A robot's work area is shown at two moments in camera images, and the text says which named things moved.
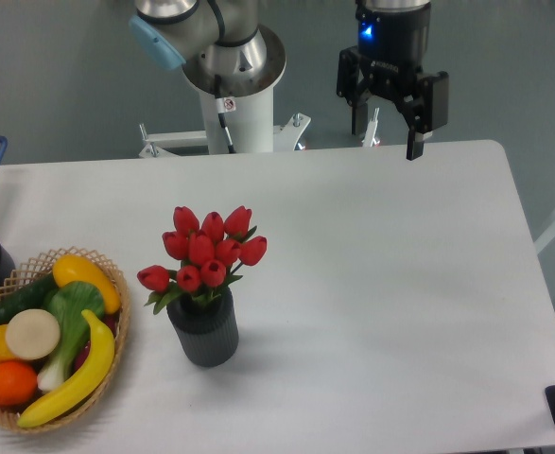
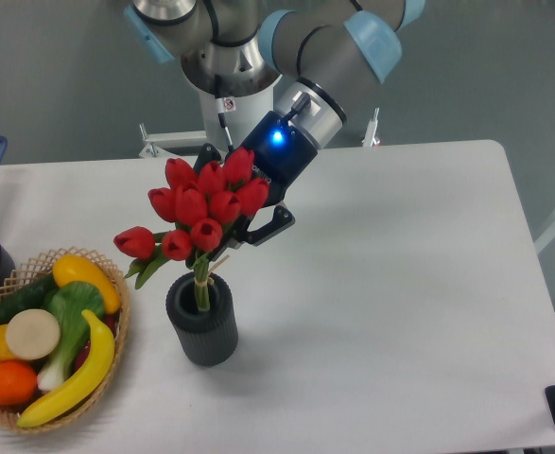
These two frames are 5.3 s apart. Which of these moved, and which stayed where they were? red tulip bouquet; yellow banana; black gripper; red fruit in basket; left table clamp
Moved: black gripper; red tulip bouquet
Stayed: left table clamp; yellow banana; red fruit in basket
